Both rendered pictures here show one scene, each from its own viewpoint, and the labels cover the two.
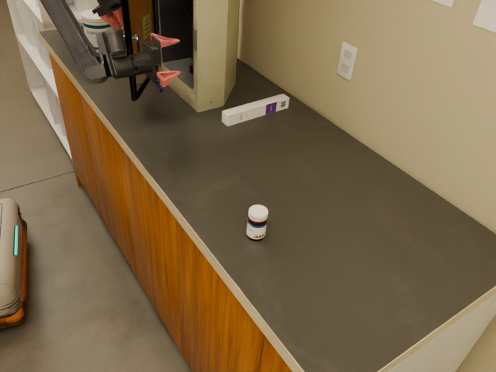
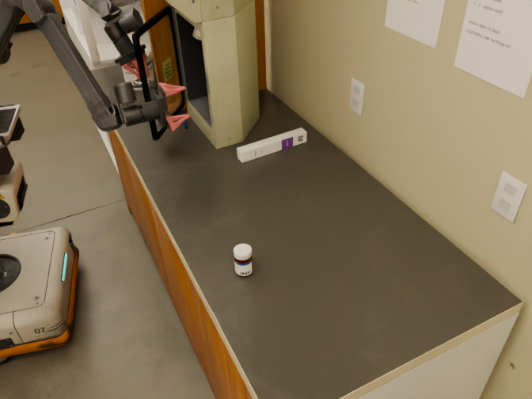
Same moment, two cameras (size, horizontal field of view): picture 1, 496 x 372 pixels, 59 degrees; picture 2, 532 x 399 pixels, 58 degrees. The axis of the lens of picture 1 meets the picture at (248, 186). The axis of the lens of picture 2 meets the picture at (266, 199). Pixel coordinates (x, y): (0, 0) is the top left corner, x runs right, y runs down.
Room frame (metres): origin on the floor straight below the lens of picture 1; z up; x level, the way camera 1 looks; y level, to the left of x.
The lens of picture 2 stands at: (-0.07, -0.28, 1.90)
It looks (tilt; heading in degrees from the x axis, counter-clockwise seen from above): 38 degrees down; 12
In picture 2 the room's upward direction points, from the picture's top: 2 degrees counter-clockwise
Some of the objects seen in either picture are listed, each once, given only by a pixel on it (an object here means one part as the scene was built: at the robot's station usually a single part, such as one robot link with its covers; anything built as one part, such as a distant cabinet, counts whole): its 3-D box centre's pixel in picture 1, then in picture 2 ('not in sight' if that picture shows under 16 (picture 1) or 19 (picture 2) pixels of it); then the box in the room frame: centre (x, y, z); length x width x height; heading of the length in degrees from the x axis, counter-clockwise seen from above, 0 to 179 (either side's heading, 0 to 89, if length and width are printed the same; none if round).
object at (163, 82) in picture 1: (165, 70); (175, 115); (1.23, 0.27, 1.17); 0.09 x 0.07 x 0.07; 127
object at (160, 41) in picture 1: (164, 47); (171, 95); (1.23, 0.27, 1.24); 0.09 x 0.07 x 0.07; 127
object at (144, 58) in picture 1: (142, 63); (151, 110); (1.18, 0.33, 1.20); 0.07 x 0.07 x 0.10; 37
